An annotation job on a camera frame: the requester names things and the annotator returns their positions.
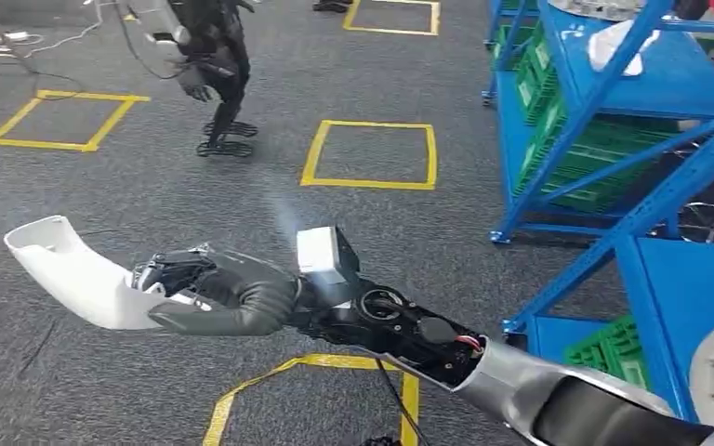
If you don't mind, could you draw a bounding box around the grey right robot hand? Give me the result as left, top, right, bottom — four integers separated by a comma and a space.
130, 243, 304, 338

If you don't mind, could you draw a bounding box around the white curved plastic shell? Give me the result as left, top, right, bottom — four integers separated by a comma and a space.
3, 215, 214, 332

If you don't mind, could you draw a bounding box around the black humanoid robot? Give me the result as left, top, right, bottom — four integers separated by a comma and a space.
113, 0, 261, 159

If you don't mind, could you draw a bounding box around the green plastic crate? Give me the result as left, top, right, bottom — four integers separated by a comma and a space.
512, 23, 564, 127
562, 315, 652, 391
515, 113, 684, 215

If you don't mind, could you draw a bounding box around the blue steel rack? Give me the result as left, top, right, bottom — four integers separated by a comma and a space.
500, 104, 714, 432
482, 0, 714, 246

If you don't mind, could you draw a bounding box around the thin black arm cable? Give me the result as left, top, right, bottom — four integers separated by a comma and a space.
347, 344, 433, 446

